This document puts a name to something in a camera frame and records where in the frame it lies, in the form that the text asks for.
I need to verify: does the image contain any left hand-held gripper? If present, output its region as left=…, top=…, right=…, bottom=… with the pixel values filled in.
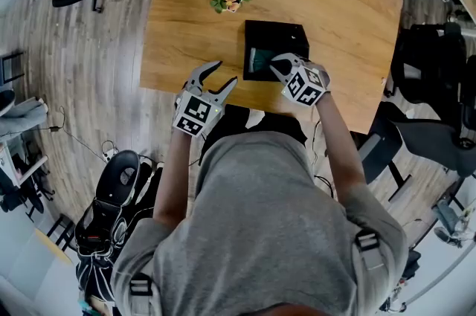
left=172, top=60, right=238, bottom=138

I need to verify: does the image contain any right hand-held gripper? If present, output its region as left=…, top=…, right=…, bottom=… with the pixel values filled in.
left=269, top=53, right=331, bottom=107

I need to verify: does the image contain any green plastic packet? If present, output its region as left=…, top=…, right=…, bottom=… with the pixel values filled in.
left=248, top=48, right=284, bottom=74

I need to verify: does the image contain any person's left forearm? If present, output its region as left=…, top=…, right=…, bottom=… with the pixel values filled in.
left=152, top=130, right=193, bottom=230

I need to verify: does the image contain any person's right forearm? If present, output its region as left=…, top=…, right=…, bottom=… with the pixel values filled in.
left=315, top=94, right=368, bottom=203

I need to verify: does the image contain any black open box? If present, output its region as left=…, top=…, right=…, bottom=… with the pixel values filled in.
left=242, top=19, right=310, bottom=82

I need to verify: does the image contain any person's left leg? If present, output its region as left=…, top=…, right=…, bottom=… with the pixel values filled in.
left=200, top=104, right=254, bottom=164

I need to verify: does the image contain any person's leg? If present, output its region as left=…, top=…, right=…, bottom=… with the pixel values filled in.
left=256, top=112, right=308, bottom=149
left=0, top=97, right=49, bottom=134
left=200, top=104, right=254, bottom=164

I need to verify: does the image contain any person's right leg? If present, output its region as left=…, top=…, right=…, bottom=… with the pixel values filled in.
left=256, top=112, right=308, bottom=149

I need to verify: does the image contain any wooden table with white legs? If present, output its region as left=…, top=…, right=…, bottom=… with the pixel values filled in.
left=139, top=0, right=405, bottom=135

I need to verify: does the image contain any person's grey shirt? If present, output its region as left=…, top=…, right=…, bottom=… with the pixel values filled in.
left=110, top=131, right=409, bottom=316

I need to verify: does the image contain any black swivel chair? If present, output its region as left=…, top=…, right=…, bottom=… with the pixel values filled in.
left=0, top=154, right=55, bottom=223

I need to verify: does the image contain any yellow round table top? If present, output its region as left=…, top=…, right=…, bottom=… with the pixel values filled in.
left=35, top=228, right=74, bottom=265

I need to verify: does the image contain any black floor cable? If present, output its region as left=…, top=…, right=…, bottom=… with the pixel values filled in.
left=57, top=106, right=109, bottom=163

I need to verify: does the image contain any black bag with white cords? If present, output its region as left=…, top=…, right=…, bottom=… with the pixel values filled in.
left=75, top=161, right=164, bottom=304

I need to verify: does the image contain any grey shoulder strap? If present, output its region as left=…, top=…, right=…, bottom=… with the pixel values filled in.
left=128, top=272, right=159, bottom=316
left=353, top=228, right=386, bottom=271

